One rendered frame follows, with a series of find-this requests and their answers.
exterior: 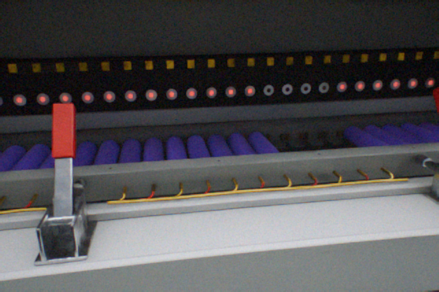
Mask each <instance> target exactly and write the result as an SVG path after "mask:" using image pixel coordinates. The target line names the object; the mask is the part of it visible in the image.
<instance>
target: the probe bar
mask: <svg viewBox="0 0 439 292"><path fill-rule="evenodd" d="M417 154H423V155H425V156H427V157H428V158H431V159H432V161H434V162H435V163H439V143H421V144H410V145H390V146H379V147H360V148H350V149H320V150H309V151H290V152H279V153H269V154H250V155H239V156H220V157H210V158H191V159H181V160H162V161H151V162H131V163H121V164H111V165H92V166H81V167H73V183H74V182H75V180H76V179H77V178H83V179H85V180H86V186H85V189H84V191H85V195H86V196H85V200H86V202H91V201H100V200H109V199H120V200H117V201H108V204H127V203H139V202H158V201H167V200H176V199H190V198H197V197H209V196H216V195H228V194H237V193H253V192H262V191H284V190H296V189H298V190H305V189H313V188H327V187H334V186H347V185H354V184H367V183H375V182H393V181H399V182H404V181H408V179H407V178H402V179H393V178H399V177H408V176H417V175H434V172H435V171H433V170H431V169H430V168H428V167H423V166H422V165H420V164H418V163H417V162H415V160H414V159H415V156H416V155H417ZM374 178H389V179H381V180H368V179H374ZM349 180H364V181H357V182H345V183H340V182H341V181H349ZM325 182H338V183H337V184H325V185H317V186H316V184H317V183H325ZM299 184H313V185H311V186H301V187H291V188H290V186H291V185H299ZM275 186H287V187H285V188H262V187H275ZM258 187H260V188H258ZM241 188H258V189H248V190H239V191H237V189H241ZM233 189H234V191H224V190H233ZM209 191H224V192H218V193H208V192H209ZM200 192H205V193H203V194H199V195H185V196H181V195H182V194H183V193H200ZM175 194H178V195H177V196H175V197H162V198H151V197H152V196H159V195H175ZM53 197H54V168H50V169H30V170H20V171H0V209H8V208H22V209H16V210H4V211H0V215H4V214H10V213H17V212H35V211H44V210H46V209H47V208H29V207H33V206H49V205H50V204H53V200H52V199H53ZM134 197H148V198H146V199H130V200H123V199H125V198H134ZM150 198H151V199H150Z"/></svg>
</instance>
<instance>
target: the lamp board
mask: <svg viewBox="0 0 439 292"><path fill-rule="evenodd" d="M429 77H432V78H434V79H435V83H434V85H433V86H432V87H430V88H429V87H426V85H425V81H426V80H427V79H428V78H429ZM411 79H416V80H417V81H418V83H417V86H416V87H415V88H409V87H407V85H408V82H409V81H410V80H411ZM377 80H381V81H382V82H383V83H382V87H381V88H380V89H379V90H374V88H373V84H374V82H375V81H377ZM392 80H399V82H400V85H399V87H398V88H397V89H396V90H392V89H391V88H390V83H391V81H392ZM358 81H363V82H364V84H365V88H364V89H363V90H362V91H357V90H356V89H355V85H356V83H357V82H358ZM323 82H326V83H328V85H329V90H328V91H327V92H325V93H322V92H320V90H319V86H320V85H321V83H323ZM340 82H346V85H347V88H346V90H345V91H344V92H340V91H338V90H337V85H338V84H339V83H340ZM287 84H289V85H290V86H292V92H291V93H290V94H288V95H286V94H284V93H283V91H282V88H283V87H284V85H287ZM303 84H309V85H310V87H311V90H310V91H309V92H308V93H306V94H304V93H302V92H301V86H302V85H303ZM268 85H270V86H272V87H273V88H274V92H273V93H272V94H271V95H266V94H265V93H264V92H263V89H264V88H265V87H266V86H268ZM248 86H252V87H254V89H255V93H254V95H252V96H247V95H246V94H245V89H246V88H247V87H248ZM228 87H233V88H235V90H236V94H235V96H233V97H228V96H227V95H226V89H227V88H228ZM437 87H439V47H406V48H402V49H356V50H337V51H306V52H280V53H232V54H206V55H181V56H133V57H112V56H108V57H83V58H7V59H0V97H1V98H2V100H3V104H2V105H1V106H0V116H15V115H30V114H53V104H63V103H62V102H61V100H60V96H61V94H63V93H68V94H70V96H71V97H72V101H71V102H70V103H73V104H74V106H75V107H76V112H101V111H116V110H144V109H172V108H201V107H215V106H242V105H257V104H284V103H299V102H313V101H341V100H356V99H370V98H384V97H413V96H429V95H433V92H432V91H433V90H434V89H436V88H437ZM190 88H193V89H195V90H196V91H197V96H196V97H195V98H194V99H190V98H188V96H187V94H186V92H187V90H189V89H190ZM208 88H214V89H215V90H216V91H217V94H216V96H215V97H213V98H210V97H208V96H207V95H206V91H207V89H208ZM169 89H173V90H176V92H177V97H176V98H175V99H168V98H167V96H166V92H167V91H168V90H169ZM129 90H133V91H134V92H135V93H136V95H137V97H136V99H135V100H134V101H128V100H126V98H125V93H126V92H127V91H129ZM148 90H155V91H156V94H157V97H156V99H155V100H153V101H150V100H148V99H147V98H146V96H145V94H146V92H147V91H148ZM107 91H111V92H113V93H114V94H115V100H114V101H113V102H107V101H105V99H104V93H105V92H107ZM86 92H89V93H91V94H92V95H93V101H92V102H91V103H85V102H84V101H83V99H82V96H83V94H84V93H86ZM17 94H21V95H23V96H25V98H26V103H25V104H24V105H23V106H18V105H16V104H15V103H14V96H15V95H17ZM39 94H45V95H48V97H49V102H48V104H45V105H42V104H39V103H38V102H37V96H38V95H39Z"/></svg>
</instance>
